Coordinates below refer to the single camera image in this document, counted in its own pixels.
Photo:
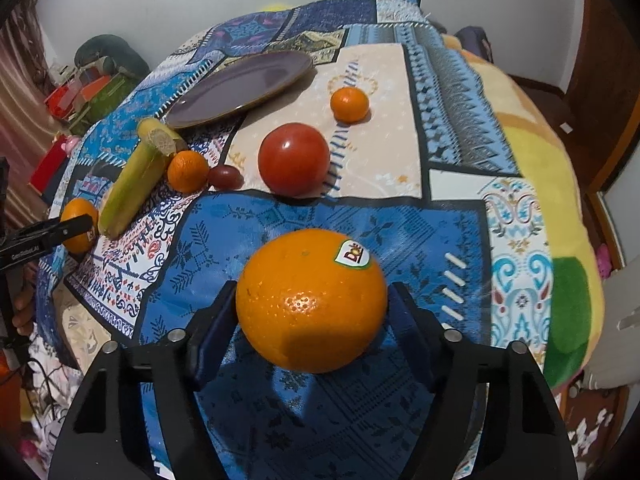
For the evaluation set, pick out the wooden door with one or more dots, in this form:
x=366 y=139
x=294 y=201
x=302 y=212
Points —
x=603 y=96

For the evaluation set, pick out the red tomato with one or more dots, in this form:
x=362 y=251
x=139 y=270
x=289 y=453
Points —
x=293 y=160

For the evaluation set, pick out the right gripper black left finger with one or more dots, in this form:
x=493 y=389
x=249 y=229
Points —
x=104 y=437

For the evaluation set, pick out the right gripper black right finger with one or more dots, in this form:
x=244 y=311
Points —
x=523 y=434

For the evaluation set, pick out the long yellow-green banana piece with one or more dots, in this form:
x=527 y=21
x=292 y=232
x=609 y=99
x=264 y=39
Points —
x=133 y=186

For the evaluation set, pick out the dark blue pillow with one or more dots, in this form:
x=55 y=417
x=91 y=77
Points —
x=475 y=40

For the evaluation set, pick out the small mandarin orange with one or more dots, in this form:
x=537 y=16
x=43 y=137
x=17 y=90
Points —
x=349 y=105

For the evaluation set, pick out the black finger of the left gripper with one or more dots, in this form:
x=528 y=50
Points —
x=33 y=242

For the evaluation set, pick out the person's left hand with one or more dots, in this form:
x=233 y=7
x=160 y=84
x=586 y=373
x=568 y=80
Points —
x=24 y=311

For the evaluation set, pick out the dark red grape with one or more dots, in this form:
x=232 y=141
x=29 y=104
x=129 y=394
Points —
x=225 y=178

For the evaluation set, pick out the yellow fleece blanket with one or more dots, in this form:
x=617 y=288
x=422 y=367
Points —
x=546 y=289

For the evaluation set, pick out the grey-green stuffed cushion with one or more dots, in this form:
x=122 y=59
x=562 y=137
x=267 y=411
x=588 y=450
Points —
x=116 y=54

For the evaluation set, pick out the striped pink curtain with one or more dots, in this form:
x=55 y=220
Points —
x=27 y=128

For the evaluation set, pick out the purple ceramic plate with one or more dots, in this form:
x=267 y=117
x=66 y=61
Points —
x=241 y=85

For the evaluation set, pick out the medium orange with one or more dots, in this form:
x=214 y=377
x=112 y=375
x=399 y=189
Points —
x=81 y=221

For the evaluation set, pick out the blue patchwork patterned cloth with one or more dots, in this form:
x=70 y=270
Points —
x=399 y=182

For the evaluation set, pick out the short banana piece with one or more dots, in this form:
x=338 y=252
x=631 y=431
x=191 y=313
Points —
x=165 y=140

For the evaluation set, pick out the green storage box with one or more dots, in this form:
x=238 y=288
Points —
x=99 y=99

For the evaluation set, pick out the large orange with Dole sticker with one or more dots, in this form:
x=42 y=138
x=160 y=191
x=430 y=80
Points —
x=311 y=300

